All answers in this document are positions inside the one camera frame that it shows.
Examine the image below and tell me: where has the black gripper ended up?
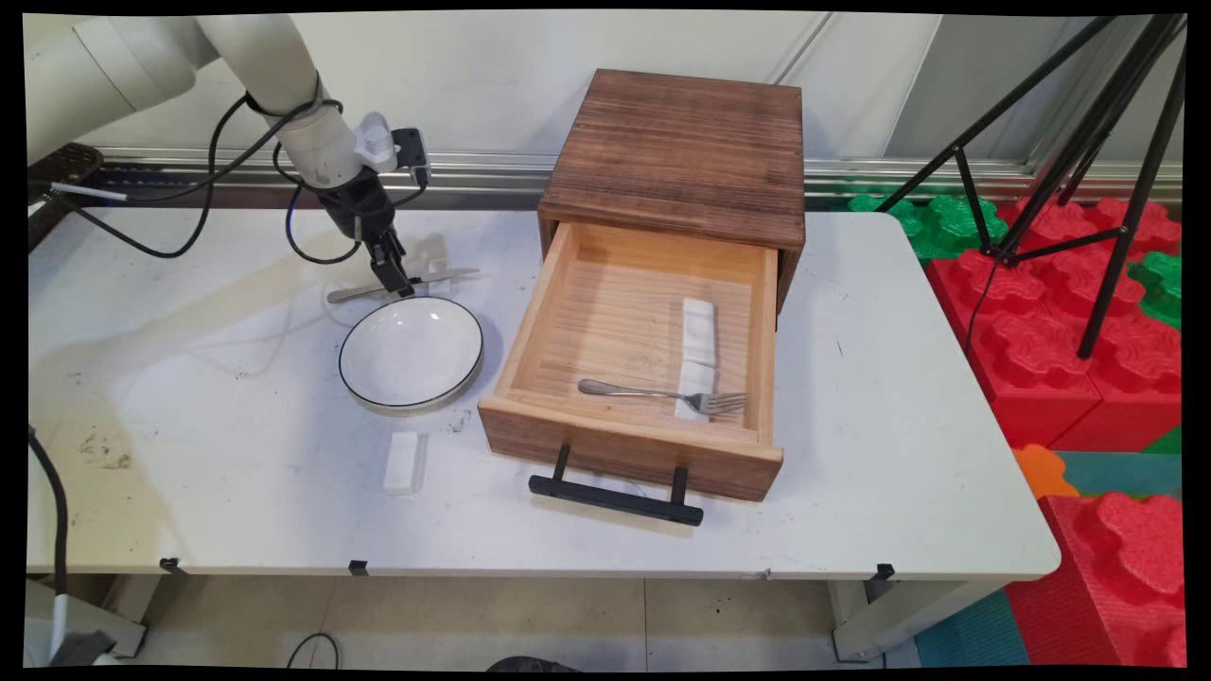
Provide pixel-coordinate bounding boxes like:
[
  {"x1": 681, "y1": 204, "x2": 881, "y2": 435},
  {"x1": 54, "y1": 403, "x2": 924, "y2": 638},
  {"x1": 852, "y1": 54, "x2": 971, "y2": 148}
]
[{"x1": 317, "y1": 169, "x2": 418, "y2": 300}]

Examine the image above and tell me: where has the silver table knife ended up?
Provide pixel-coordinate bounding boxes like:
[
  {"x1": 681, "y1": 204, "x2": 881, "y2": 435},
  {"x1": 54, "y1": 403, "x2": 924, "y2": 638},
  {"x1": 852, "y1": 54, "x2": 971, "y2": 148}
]
[{"x1": 326, "y1": 269, "x2": 482, "y2": 305}]

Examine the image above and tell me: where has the silver fork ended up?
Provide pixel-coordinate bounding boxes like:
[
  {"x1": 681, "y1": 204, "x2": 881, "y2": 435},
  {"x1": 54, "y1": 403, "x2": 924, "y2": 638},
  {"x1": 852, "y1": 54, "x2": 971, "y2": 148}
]
[{"x1": 578, "y1": 379, "x2": 748, "y2": 417}]

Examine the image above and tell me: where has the small white foam block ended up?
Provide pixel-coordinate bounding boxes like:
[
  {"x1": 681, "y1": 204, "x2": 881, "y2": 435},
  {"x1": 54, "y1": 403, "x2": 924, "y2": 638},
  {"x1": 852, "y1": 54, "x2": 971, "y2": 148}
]
[{"x1": 414, "y1": 235, "x2": 454, "y2": 293}]

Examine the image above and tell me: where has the white bowl black rim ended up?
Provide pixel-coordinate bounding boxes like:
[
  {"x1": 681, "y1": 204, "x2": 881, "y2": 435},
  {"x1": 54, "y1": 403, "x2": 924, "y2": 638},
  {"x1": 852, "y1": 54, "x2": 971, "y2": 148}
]
[{"x1": 338, "y1": 296, "x2": 484, "y2": 415}]

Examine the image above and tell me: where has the light wooden drawer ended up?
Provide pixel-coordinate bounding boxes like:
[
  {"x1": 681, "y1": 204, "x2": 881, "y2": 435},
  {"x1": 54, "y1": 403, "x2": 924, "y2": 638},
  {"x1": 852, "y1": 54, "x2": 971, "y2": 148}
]
[{"x1": 477, "y1": 221, "x2": 784, "y2": 502}]

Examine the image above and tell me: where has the dark wooden cabinet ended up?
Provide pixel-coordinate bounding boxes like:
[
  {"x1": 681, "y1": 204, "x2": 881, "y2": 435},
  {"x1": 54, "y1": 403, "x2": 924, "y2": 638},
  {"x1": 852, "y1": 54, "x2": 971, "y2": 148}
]
[{"x1": 537, "y1": 68, "x2": 805, "y2": 332}]

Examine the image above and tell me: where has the red foam block stack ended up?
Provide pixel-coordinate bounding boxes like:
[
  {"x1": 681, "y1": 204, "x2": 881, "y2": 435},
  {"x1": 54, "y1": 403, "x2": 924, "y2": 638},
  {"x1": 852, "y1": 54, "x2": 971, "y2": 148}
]
[{"x1": 922, "y1": 197, "x2": 1184, "y2": 451}]

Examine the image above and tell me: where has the orange foam puzzle piece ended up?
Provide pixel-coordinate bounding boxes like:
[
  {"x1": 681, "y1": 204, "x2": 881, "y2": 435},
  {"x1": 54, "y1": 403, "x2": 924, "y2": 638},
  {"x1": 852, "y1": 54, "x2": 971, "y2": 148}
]
[{"x1": 1011, "y1": 444, "x2": 1080, "y2": 500}]

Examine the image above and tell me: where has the teal foam mat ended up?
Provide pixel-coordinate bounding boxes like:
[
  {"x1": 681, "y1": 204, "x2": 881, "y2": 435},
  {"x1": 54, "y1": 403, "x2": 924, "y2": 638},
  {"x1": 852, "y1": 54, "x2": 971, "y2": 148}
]
[
  {"x1": 913, "y1": 590, "x2": 1031, "y2": 669},
  {"x1": 1055, "y1": 450, "x2": 1184, "y2": 498}
]

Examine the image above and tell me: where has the black tripod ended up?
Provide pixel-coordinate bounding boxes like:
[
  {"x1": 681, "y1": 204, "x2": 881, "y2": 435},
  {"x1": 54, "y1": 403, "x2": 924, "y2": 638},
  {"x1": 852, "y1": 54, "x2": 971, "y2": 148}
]
[{"x1": 875, "y1": 14, "x2": 1188, "y2": 360}]

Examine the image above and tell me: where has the green foam puzzle piece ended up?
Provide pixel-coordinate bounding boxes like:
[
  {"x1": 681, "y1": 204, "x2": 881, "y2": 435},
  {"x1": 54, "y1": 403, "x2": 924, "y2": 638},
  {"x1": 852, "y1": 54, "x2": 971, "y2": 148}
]
[{"x1": 1127, "y1": 250, "x2": 1184, "y2": 329}]

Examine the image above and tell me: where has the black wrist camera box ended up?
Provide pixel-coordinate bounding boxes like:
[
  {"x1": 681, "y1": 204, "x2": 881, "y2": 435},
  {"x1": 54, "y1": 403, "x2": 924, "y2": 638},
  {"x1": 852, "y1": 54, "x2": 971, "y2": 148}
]
[{"x1": 391, "y1": 127, "x2": 434, "y2": 188}]

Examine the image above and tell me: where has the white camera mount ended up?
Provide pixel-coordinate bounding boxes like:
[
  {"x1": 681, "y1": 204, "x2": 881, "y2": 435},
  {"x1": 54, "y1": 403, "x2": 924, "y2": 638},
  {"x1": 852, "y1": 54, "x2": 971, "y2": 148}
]
[{"x1": 354, "y1": 111, "x2": 397, "y2": 174}]

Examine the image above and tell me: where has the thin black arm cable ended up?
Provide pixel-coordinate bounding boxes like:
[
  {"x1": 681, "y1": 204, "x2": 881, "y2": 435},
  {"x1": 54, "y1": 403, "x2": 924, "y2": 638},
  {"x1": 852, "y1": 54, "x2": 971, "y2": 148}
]
[{"x1": 38, "y1": 89, "x2": 429, "y2": 267}]

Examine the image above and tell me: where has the black drawer handle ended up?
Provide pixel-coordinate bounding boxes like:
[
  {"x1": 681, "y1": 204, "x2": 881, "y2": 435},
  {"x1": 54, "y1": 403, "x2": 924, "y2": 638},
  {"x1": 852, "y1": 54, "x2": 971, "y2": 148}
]
[{"x1": 528, "y1": 445, "x2": 705, "y2": 527}]

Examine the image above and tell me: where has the dark base bracket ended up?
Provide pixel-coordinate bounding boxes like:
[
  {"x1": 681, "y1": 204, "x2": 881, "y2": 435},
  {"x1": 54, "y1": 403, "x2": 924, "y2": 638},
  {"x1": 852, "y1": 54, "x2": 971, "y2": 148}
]
[{"x1": 26, "y1": 142, "x2": 105, "y2": 253}]

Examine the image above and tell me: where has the black floor cable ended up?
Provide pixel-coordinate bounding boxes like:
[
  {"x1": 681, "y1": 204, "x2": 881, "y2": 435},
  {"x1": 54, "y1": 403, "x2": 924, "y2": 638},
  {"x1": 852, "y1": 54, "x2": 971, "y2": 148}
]
[{"x1": 287, "y1": 632, "x2": 340, "y2": 671}]

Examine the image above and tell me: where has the aluminium wall rail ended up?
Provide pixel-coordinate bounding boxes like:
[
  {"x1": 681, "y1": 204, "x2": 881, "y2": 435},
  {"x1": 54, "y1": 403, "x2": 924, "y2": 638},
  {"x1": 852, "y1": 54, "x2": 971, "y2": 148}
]
[{"x1": 95, "y1": 147, "x2": 1184, "y2": 201}]

